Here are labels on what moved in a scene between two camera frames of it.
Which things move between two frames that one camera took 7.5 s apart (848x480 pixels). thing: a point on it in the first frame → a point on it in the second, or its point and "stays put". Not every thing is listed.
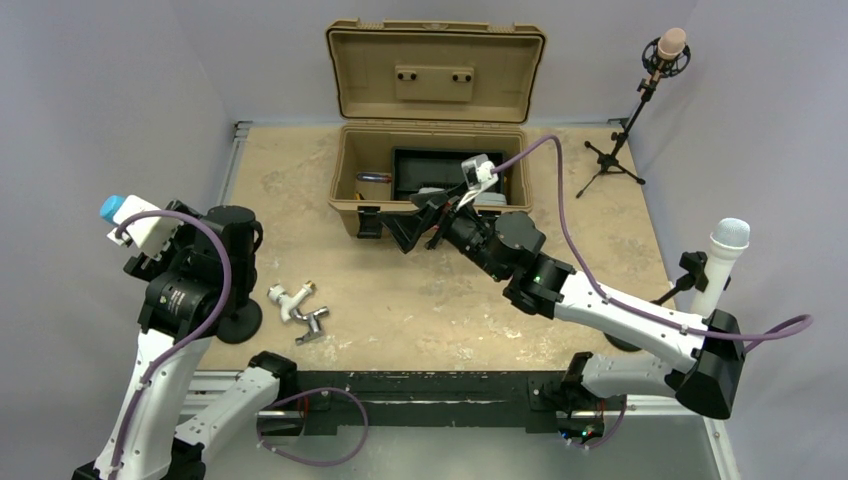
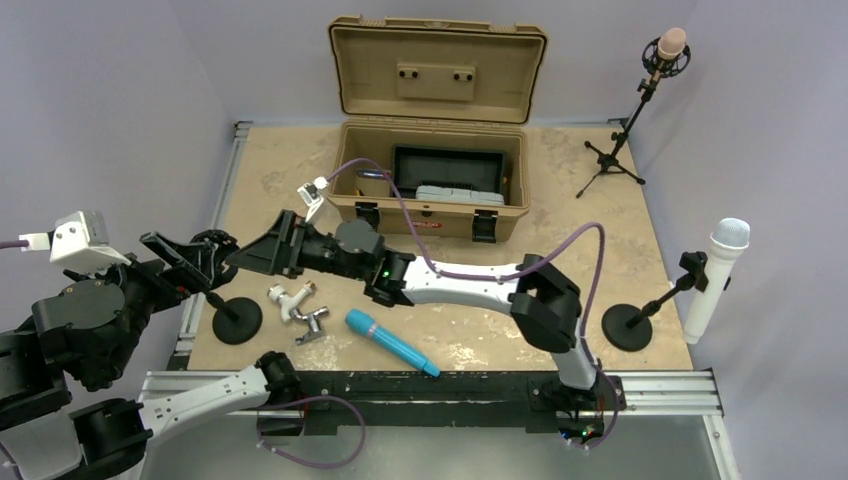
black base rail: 529,399 stays put
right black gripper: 408,228 → 272,254
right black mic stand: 692,264 stays put
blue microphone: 109,207 → 362,323
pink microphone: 671,43 stays put
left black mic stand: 241,324 stays put
